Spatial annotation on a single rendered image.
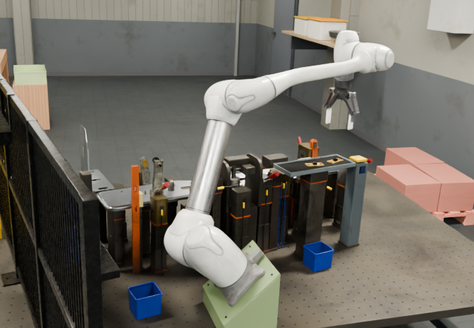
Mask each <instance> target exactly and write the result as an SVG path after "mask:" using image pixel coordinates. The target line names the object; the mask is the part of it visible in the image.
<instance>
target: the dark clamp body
mask: <svg viewBox="0 0 474 328"><path fill-rule="evenodd" d="M268 177H269V176H268V175H266V174H263V175H262V178H268ZM272 185H273V179H268V180H267V182H266V183H263V184H262V198H261V206H260V207H257V231H256V244H257V246H258V247H259V248H260V250H261V251H262V252H263V253H264V254H265V253H268V252H269V250H268V243H269V204H271V203H272Z"/></svg>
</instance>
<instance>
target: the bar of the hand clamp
mask: <svg viewBox="0 0 474 328"><path fill-rule="evenodd" d="M152 161H153V162H154V165H153V177H152V189H153V192H154V195H155V188H159V187H161V186H162V173H163V162H164V161H163V160H162V159H160V160H159V158H158V157H153V159H152Z"/></svg>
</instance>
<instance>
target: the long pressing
mask: <svg viewBox="0 0 474 328"><path fill-rule="evenodd" d="M270 169H273V168H270ZM270 169H263V173H264V174H266V175H267V174H268V171H269V170H270ZM336 173H338V169H336V170H331V171H329V173H328V174H336ZM236 176H238V177H240V178H245V175H244V174H242V173H237V174H236ZM191 181H192V180H189V181H173V182H174V190H175V191H168V188H166V189H164V195H165V196H166V197H167V202H174V201H179V200H187V199H188V196H189V192H190V191H189V189H185V190H183V189H181V188H185V187H190V186H191ZM243 186H245V180H242V182H241V183H240V187H243ZM145 190H146V192H147V194H146V195H145ZM150 190H152V184H149V185H143V186H139V191H140V192H141V193H142V194H143V207H145V206H150ZM96 196H97V198H98V199H99V201H100V202H101V204H102V205H103V206H104V208H105V209H106V210H108V211H112V212H115V211H120V210H125V209H131V187H129V188H121V189H116V190H106V191H102V192H99V193H97V194H96Z"/></svg>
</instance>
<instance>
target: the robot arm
mask: <svg viewBox="0 0 474 328"><path fill-rule="evenodd" d="M393 63H394V53H393V51H392V50H391V49H390V48H388V47H386V46H384V45H381V44H374V43H361V42H359V38H358V35H357V33H356V32H355V31H350V30H344V31H341V32H340V33H339V34H338V35H337V38H336V42H335V45H334V63H330V64H324V65H318V66H309V67H305V68H297V69H293V70H289V71H285V72H282V73H276V74H273V75H265V76H262V77H260V78H255V79H247V80H225V81H221V82H218V83H215V84H213V85H212V86H211V87H210V88H209V89H208V90H207V91H206V93H205V98H204V101H205V106H206V116H207V120H208V124H207V128H206V131H205V136H204V140H203V142H202V147H201V150H200V156H199V158H198V161H197V166H196V170H195V174H194V177H193V182H192V185H191V188H190V193H189V196H188V201H187V204H186V209H182V210H181V211H180V212H178V214H177V215H176V218H175V219H174V222H173V223H172V225H171V226H170V227H169V228H168V229H167V231H166V233H165V236H164V247H165V248H166V251H167V252H168V254H169V255H170V256H171V257H172V258H173V259H174V260H175V261H177V262H178V263H180V264H182V265H184V266H187V267H190V268H193V269H195V270H196V271H198V272H199V273H201V274H202V275H203V276H205V277H207V278H208V279H209V280H210V281H212V282H213V285H214V286H215V287H216V288H218V289H219V290H220V291H221V293H222V294H223V295H224V297H225V298H226V300H227V303H228V305H230V306H231V307H232V306H234V305H235V304H236V303H237V301H238V299H239V298H240V297H241V296H242V295H243V294H244V293H245V292H246V291H247V290H248V289H249V288H250V287H251V286H252V285H253V284H254V283H255V282H256V281H257V280H258V279H259V278H261V277H263V276H264V275H265V270H264V269H263V268H261V267H259V266H257V265H256V264H257V262H258V261H259V259H260V258H261V257H262V255H263V253H262V252H260V250H259V249H257V250H256V251H254V252H253V253H251V254H250V255H249V254H248V253H247V252H246V251H245V252H242V251H241V250H240V249H239V247H238V246H237V245H236V244H235V243H234V242H233V241H232V240H231V239H230V238H229V237H228V236H227V235H226V234H225V233H224V232H222V231H221V230H220V229H218V228H216V227H214V221H213V218H212V216H210V215H209V214H210V210H211V208H212V203H213V199H214V194H215V191H216V188H217V184H218V180H219V175H220V172H221V167H222V164H223V160H224V156H225V153H226V148H227V145H228V141H229V136H230V133H231V129H232V127H233V126H235V125H236V123H237V121H238V119H239V118H240V116H241V114H242V113H245V112H249V111H252V110H254V109H256V108H259V107H261V106H263V105H265V104H266V103H268V102H270V101H271V100H273V99H274V98H275V97H277V96H278V95H279V94H281V93H282V92H283V91H284V90H286V89H287V88H289V87H291V86H293V85H297V84H299V83H305V82H309V81H314V80H321V79H325V78H332V77H334V78H336V79H335V80H334V87H335V88H333V87H331V88H329V89H328V93H327V96H326V98H325V100H324V102H323V104H322V106H323V107H324V108H325V109H326V110H325V116H326V124H328V123H331V115H332V109H330V108H331V106H332V105H333V104H334V103H335V101H336V100H337V99H341V100H343V101H345V103H346V106H347V107H348V110H349V111H350V114H349V117H348V130H350V129H353V122H354V121H355V116H356V114H359V113H360V112H359V108H358V103H357V99H356V92H351V91H350V89H351V82H352V79H353V77H354V73H355V72H360V73H371V72H377V71H385V70H387V69H389V68H391V66H392V65H393ZM333 92H334V94H335V95H334V96H333V97H332V95H333ZM349 95H350V97H351V98H350V97H349ZM331 97H332V99H331ZM330 99H331V100H330ZM329 100H330V101H329Z"/></svg>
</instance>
